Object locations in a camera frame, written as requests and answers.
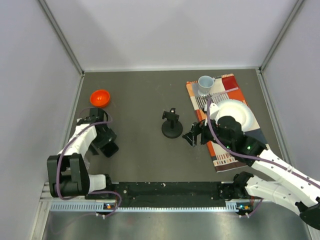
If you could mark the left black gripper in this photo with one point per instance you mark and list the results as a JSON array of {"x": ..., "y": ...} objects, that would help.
[{"x": 109, "y": 136}]

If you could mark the white plate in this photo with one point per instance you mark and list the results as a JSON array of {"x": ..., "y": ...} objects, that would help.
[{"x": 238, "y": 110}]

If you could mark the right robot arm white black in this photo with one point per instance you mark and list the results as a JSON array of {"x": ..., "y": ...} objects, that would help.
[{"x": 290, "y": 188}]

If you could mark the orange bowl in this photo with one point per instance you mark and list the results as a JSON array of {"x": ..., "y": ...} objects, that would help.
[{"x": 100, "y": 98}]

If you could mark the black smartphone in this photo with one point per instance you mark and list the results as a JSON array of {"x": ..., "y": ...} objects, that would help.
[{"x": 109, "y": 149}]

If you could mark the light blue cup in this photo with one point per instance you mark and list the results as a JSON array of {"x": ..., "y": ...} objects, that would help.
[{"x": 205, "y": 84}]

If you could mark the grey slotted cable duct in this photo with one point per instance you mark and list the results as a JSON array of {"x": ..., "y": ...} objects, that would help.
[{"x": 108, "y": 207}]

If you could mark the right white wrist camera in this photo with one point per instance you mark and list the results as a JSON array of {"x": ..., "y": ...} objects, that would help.
[{"x": 213, "y": 110}]

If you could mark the black phone stand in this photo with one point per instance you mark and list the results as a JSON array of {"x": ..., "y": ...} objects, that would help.
[{"x": 171, "y": 127}]

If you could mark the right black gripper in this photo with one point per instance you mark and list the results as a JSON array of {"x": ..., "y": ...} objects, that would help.
[{"x": 199, "y": 128}]

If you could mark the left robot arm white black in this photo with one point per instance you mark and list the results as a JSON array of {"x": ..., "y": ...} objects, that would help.
[{"x": 67, "y": 171}]

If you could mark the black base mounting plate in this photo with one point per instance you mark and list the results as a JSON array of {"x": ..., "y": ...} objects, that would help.
[{"x": 174, "y": 194}]

